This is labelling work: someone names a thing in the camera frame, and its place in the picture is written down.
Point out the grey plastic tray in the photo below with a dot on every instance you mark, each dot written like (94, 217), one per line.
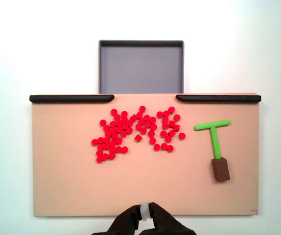
(141, 68)

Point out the beige board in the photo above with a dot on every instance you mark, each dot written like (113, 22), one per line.
(69, 171)

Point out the black edge rail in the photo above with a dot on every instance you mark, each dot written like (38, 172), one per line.
(218, 98)
(69, 98)

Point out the white plastic piece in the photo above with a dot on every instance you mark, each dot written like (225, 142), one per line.
(145, 211)

